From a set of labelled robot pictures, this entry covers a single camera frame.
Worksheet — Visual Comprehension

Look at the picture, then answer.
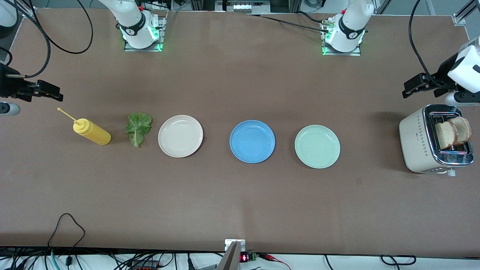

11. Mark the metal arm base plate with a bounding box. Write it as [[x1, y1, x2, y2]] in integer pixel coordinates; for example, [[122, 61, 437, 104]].
[[124, 17, 166, 52], [321, 19, 362, 57]]

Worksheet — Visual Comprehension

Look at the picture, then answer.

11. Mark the toast bread slice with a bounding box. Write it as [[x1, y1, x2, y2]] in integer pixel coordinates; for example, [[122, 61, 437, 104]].
[[435, 121, 456, 150], [449, 117, 472, 145]]

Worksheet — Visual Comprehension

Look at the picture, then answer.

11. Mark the grey metal camera bracket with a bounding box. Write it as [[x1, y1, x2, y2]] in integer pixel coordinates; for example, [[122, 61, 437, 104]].
[[217, 239, 246, 270]]

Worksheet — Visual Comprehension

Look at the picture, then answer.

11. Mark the beige chrome toaster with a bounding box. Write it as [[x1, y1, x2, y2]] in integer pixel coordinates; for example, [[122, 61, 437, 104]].
[[399, 104, 475, 177]]

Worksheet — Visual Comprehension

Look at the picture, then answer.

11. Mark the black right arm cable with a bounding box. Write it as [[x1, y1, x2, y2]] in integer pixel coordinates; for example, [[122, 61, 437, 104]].
[[0, 0, 93, 78]]

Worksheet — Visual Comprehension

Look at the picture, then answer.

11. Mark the grey electronics unit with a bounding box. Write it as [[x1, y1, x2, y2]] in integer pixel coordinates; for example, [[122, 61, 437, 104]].
[[216, 0, 270, 14]]

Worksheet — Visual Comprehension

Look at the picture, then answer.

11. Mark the blue plate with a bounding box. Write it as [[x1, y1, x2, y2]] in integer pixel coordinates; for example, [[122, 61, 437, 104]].
[[229, 120, 276, 164]]

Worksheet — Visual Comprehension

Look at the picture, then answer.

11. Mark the green lettuce leaf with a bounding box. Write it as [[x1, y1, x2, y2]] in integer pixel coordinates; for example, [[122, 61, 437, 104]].
[[125, 113, 153, 148]]

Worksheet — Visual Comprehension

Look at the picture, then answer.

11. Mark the yellow mustard squeeze bottle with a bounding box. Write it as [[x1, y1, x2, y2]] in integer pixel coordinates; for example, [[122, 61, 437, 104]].
[[57, 108, 112, 146]]

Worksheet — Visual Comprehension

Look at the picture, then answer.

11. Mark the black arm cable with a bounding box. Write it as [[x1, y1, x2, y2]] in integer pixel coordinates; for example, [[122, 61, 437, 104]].
[[409, 0, 452, 90], [0, 0, 93, 78]]

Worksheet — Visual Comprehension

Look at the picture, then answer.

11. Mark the beige plate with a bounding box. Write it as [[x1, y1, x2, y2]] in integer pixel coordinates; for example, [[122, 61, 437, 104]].
[[158, 115, 204, 158]]

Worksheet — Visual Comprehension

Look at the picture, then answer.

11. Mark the black coiled cable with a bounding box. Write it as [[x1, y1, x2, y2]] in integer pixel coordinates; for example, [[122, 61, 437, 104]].
[[381, 255, 417, 266]]

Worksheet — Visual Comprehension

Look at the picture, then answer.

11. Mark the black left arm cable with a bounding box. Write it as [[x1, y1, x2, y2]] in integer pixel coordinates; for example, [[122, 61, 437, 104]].
[[409, 0, 452, 90]]

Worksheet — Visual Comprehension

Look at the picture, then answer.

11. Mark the thin black looped cable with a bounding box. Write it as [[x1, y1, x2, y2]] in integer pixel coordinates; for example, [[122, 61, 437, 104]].
[[47, 213, 86, 257]]

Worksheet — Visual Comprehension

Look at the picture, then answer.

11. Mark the red wire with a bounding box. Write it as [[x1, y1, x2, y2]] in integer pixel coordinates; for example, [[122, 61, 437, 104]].
[[259, 254, 291, 270]]

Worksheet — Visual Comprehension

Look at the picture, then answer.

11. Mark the black cable across table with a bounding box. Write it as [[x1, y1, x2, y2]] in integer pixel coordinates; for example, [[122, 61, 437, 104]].
[[244, 13, 332, 34]]

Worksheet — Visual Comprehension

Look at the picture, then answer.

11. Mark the light green plate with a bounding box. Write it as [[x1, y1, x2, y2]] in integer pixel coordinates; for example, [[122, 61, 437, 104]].
[[294, 124, 341, 169]]

